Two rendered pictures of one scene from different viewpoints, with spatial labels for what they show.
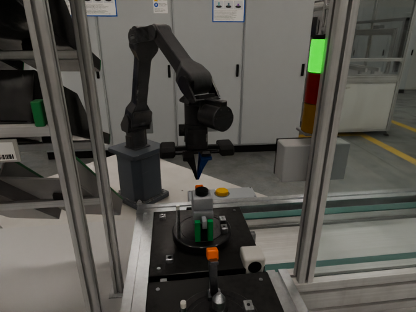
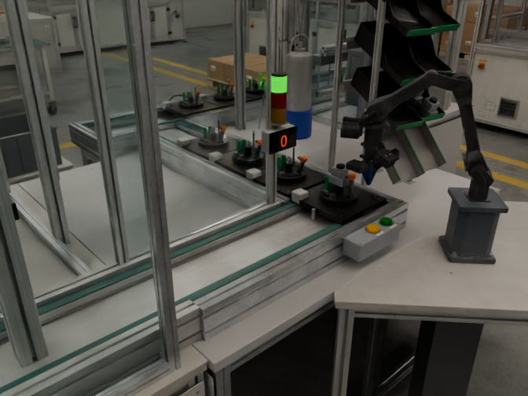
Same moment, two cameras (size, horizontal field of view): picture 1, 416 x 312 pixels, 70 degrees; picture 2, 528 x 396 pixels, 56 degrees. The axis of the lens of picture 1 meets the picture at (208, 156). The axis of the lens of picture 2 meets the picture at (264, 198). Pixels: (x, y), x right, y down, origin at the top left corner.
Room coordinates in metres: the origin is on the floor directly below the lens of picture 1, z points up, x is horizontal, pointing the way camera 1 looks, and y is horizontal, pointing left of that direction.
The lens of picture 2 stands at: (1.75, -1.11, 1.75)
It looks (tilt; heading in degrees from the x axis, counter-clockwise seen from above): 26 degrees down; 145
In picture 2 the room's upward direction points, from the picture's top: straight up
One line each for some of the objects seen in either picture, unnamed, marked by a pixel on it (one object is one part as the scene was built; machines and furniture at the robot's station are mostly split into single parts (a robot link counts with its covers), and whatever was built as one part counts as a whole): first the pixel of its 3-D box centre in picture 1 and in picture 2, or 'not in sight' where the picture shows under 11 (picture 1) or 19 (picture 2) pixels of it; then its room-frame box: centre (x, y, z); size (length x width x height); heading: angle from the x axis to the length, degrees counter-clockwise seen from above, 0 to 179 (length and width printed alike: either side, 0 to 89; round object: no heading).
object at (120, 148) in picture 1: (140, 172); (471, 225); (0.98, 0.25, 0.96); 0.15 x 0.15 x 0.20; 51
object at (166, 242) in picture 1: (202, 238); (338, 199); (0.60, 0.01, 0.96); 0.24 x 0.24 x 0.02; 7
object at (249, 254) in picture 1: (252, 259); (299, 196); (0.51, -0.09, 0.97); 0.05 x 0.05 x 0.04; 7
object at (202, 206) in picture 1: (202, 205); (338, 173); (0.59, 0.01, 1.06); 0.08 x 0.04 x 0.07; 8
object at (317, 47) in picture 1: (325, 56); (279, 83); (0.50, -0.19, 1.38); 0.05 x 0.05 x 0.05
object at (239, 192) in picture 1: (221, 202); (372, 238); (0.82, -0.04, 0.93); 0.21 x 0.07 x 0.06; 97
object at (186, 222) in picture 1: (202, 231); (339, 195); (0.60, 0.01, 0.98); 0.14 x 0.14 x 0.02
